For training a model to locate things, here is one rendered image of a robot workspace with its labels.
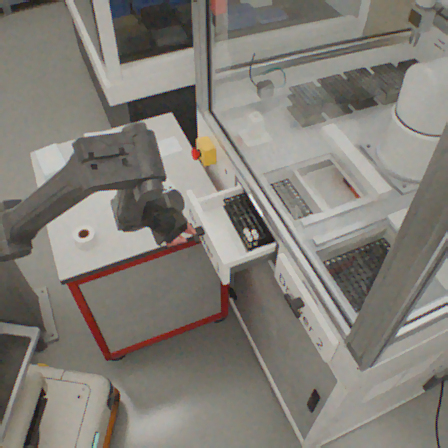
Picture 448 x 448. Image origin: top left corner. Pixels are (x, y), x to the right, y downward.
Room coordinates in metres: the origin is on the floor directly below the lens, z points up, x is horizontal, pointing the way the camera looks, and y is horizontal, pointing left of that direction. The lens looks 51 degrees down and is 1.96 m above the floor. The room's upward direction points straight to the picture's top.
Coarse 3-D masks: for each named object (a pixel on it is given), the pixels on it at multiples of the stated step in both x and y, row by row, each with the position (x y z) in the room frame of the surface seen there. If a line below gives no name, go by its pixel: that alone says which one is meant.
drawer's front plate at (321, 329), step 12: (276, 264) 0.72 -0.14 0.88; (288, 264) 0.69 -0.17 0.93; (276, 276) 0.71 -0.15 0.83; (288, 276) 0.66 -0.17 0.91; (288, 288) 0.65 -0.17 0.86; (300, 288) 0.61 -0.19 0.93; (312, 300) 0.58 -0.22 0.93; (300, 312) 0.59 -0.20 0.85; (312, 312) 0.55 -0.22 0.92; (312, 324) 0.54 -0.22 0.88; (324, 324) 0.51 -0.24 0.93; (312, 336) 0.52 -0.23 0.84; (324, 336) 0.49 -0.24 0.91; (324, 348) 0.48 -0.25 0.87; (324, 360) 0.46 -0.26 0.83
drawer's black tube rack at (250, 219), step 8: (232, 200) 0.94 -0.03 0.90; (240, 200) 0.96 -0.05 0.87; (248, 200) 0.94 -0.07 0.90; (224, 208) 0.93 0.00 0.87; (240, 208) 0.91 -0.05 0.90; (248, 208) 0.91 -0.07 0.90; (240, 216) 0.87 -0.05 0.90; (248, 216) 0.87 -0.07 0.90; (256, 216) 0.90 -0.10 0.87; (248, 224) 0.87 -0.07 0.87; (256, 224) 0.85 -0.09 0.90; (264, 224) 0.85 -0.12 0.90; (240, 232) 0.84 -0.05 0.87; (264, 232) 0.82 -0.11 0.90; (256, 240) 0.79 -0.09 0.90; (264, 240) 0.81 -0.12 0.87; (272, 240) 0.81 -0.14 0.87; (248, 248) 0.78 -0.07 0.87
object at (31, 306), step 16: (0, 272) 0.91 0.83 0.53; (16, 272) 1.03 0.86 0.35; (0, 288) 0.90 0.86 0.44; (16, 288) 0.93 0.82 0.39; (0, 304) 0.88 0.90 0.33; (16, 304) 0.90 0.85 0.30; (32, 304) 0.98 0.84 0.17; (48, 304) 1.06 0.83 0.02; (16, 320) 0.89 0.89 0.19; (32, 320) 0.91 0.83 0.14; (48, 320) 0.98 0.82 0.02; (48, 336) 0.90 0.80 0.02
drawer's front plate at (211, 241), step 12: (192, 192) 0.94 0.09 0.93; (192, 204) 0.90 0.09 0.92; (204, 216) 0.85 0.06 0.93; (204, 228) 0.81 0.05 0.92; (204, 240) 0.82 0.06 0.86; (216, 240) 0.77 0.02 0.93; (216, 252) 0.74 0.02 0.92; (216, 264) 0.74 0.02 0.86; (228, 264) 0.69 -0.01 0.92; (228, 276) 0.69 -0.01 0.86
